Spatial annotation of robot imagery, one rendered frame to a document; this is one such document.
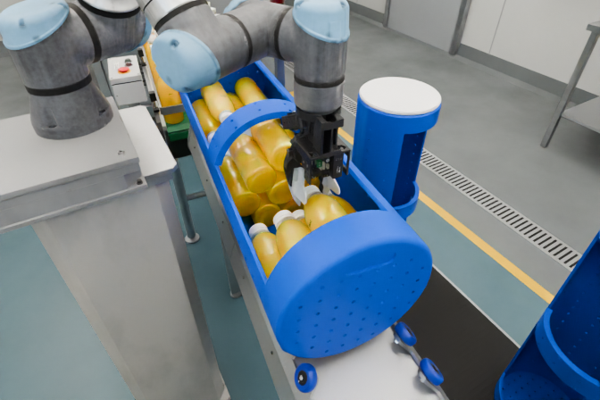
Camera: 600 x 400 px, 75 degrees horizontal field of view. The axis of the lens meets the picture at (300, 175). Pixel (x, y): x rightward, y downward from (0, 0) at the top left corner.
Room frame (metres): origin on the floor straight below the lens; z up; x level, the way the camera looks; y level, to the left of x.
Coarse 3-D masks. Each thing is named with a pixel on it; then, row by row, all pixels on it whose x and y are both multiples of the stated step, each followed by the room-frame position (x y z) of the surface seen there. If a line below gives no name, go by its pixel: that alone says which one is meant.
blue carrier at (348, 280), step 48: (192, 96) 1.12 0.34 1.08; (288, 96) 0.86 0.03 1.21; (240, 240) 0.48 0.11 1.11; (336, 240) 0.38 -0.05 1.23; (384, 240) 0.38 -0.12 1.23; (288, 288) 0.33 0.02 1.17; (336, 288) 0.34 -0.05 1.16; (384, 288) 0.38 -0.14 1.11; (288, 336) 0.32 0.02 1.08; (336, 336) 0.35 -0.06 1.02
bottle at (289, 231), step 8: (288, 216) 0.52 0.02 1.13; (280, 224) 0.50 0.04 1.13; (288, 224) 0.49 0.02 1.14; (296, 224) 0.49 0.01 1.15; (304, 224) 0.50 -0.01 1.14; (280, 232) 0.48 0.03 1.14; (288, 232) 0.47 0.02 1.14; (296, 232) 0.47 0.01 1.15; (304, 232) 0.47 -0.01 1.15; (280, 240) 0.46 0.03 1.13; (288, 240) 0.46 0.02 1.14; (296, 240) 0.45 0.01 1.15; (280, 248) 0.45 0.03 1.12; (288, 248) 0.44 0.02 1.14
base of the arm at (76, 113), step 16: (80, 80) 0.70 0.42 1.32; (32, 96) 0.67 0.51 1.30; (48, 96) 0.66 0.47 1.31; (64, 96) 0.67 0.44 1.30; (80, 96) 0.69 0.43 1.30; (96, 96) 0.72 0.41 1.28; (32, 112) 0.67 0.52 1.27; (48, 112) 0.66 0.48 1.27; (64, 112) 0.66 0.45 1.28; (80, 112) 0.67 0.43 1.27; (96, 112) 0.69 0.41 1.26; (112, 112) 0.75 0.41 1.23; (48, 128) 0.65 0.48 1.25; (64, 128) 0.65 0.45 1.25; (80, 128) 0.66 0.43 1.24; (96, 128) 0.68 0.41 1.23
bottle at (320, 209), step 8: (312, 192) 0.54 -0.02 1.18; (320, 192) 0.55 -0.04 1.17; (312, 200) 0.51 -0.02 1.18; (320, 200) 0.51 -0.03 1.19; (328, 200) 0.51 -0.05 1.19; (336, 200) 0.52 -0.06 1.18; (304, 208) 0.51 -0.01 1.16; (312, 208) 0.49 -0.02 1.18; (320, 208) 0.49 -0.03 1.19; (328, 208) 0.48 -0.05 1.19; (336, 208) 0.49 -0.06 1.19; (304, 216) 0.50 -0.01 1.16; (312, 216) 0.48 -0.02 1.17; (320, 216) 0.47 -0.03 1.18; (328, 216) 0.47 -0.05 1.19; (336, 216) 0.46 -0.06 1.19; (312, 224) 0.47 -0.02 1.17; (320, 224) 0.46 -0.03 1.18
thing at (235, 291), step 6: (222, 246) 1.14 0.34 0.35; (228, 258) 1.13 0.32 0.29; (228, 264) 1.13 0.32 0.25; (228, 270) 1.12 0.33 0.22; (228, 276) 1.14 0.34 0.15; (234, 276) 1.13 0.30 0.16; (234, 282) 1.13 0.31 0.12; (234, 288) 1.13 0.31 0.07; (234, 294) 1.14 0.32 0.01; (240, 294) 1.14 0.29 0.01
